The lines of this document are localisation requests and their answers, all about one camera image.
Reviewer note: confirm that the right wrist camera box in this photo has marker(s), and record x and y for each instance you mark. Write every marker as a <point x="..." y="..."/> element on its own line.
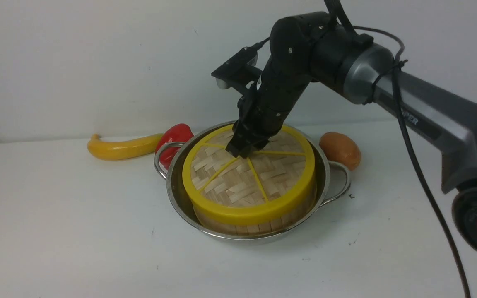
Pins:
<point x="238" y="71"/>

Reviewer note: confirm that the yellow bamboo steamer basket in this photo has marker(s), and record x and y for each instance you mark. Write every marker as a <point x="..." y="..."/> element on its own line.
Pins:
<point x="278" y="224"/>

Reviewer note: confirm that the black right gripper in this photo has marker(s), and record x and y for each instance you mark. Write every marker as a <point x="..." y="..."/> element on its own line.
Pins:
<point x="260" y="117"/>

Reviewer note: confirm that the yellow rimmed woven steamer lid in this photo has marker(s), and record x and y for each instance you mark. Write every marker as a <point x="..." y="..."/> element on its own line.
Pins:
<point x="248" y="191"/>

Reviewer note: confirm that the yellow squash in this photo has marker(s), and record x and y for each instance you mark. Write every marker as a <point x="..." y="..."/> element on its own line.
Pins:
<point x="123" y="150"/>

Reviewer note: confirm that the red bell pepper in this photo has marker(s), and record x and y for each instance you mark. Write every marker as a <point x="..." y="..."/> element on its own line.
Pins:
<point x="178" y="133"/>

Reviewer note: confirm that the brown potato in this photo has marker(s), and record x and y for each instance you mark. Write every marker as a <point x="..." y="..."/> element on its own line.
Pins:
<point x="341" y="148"/>

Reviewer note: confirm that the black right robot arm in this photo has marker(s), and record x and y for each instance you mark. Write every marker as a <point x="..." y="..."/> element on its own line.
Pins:
<point x="315" y="47"/>

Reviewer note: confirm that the stainless steel pot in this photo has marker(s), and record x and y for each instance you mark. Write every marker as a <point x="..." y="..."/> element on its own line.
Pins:
<point x="332" y="180"/>

